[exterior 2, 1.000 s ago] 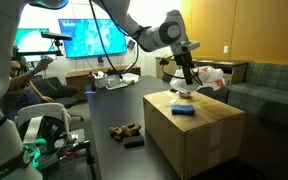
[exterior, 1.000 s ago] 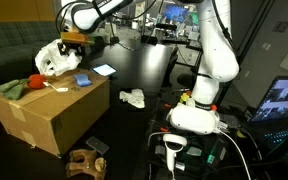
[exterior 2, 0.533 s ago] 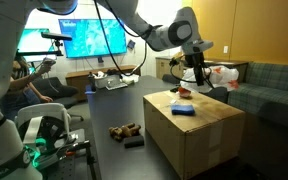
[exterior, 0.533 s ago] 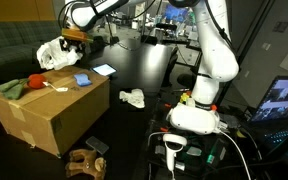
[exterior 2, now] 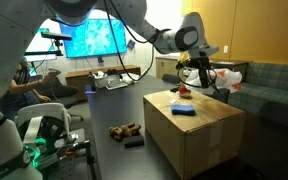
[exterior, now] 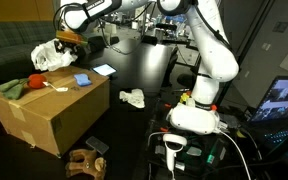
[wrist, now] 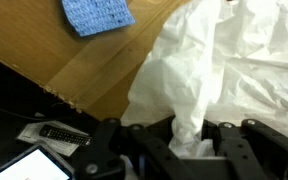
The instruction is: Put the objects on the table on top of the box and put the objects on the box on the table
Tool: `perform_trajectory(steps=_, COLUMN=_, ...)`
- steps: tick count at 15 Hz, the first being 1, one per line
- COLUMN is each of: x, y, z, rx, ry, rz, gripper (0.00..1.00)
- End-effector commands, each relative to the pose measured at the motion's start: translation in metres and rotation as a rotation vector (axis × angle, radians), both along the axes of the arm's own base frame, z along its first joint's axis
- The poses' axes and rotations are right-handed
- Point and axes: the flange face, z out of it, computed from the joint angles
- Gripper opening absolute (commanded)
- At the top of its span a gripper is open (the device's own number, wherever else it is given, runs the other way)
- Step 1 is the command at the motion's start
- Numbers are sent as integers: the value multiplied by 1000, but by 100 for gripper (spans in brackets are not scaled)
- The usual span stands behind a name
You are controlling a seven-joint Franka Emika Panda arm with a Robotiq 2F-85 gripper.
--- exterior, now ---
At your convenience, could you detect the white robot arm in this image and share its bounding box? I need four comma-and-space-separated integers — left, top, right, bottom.
60, 0, 239, 105

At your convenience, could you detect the dark grey sponge block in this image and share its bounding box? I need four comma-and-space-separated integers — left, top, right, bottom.
86, 136, 109, 155

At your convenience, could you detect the tablet with lit screen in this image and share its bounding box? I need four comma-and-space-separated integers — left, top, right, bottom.
92, 64, 116, 76

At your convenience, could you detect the brown plush moose toy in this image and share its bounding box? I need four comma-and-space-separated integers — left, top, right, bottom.
65, 149, 106, 180

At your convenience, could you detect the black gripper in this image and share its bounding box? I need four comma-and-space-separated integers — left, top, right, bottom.
54, 40, 78, 54

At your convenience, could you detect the open laptop computer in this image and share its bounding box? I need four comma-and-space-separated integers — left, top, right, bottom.
247, 76, 288, 161

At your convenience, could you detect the white cloth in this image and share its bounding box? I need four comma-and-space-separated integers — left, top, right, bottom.
119, 89, 145, 108

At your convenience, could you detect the blue knitted cloth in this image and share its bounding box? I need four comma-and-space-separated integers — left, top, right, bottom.
74, 73, 92, 87

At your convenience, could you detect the white plastic bag orange print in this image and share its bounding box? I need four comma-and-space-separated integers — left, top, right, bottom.
31, 39, 77, 71

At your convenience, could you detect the large cardboard box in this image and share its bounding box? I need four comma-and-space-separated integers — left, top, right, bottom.
0, 66, 110, 157

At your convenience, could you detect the white cable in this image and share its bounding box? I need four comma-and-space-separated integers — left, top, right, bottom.
217, 129, 253, 180

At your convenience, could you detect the white VR controller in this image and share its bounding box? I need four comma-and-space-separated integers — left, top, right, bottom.
163, 133, 187, 171

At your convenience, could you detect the red plush carrot toy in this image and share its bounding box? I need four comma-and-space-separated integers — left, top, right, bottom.
0, 74, 47, 100

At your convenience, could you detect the white VR headset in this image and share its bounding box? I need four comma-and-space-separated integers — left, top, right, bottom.
168, 103, 220, 135

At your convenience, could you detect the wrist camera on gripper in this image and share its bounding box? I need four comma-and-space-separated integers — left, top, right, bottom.
56, 31, 88, 45

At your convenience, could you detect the green plaid sofa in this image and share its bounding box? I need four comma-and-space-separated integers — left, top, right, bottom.
0, 21, 55, 84

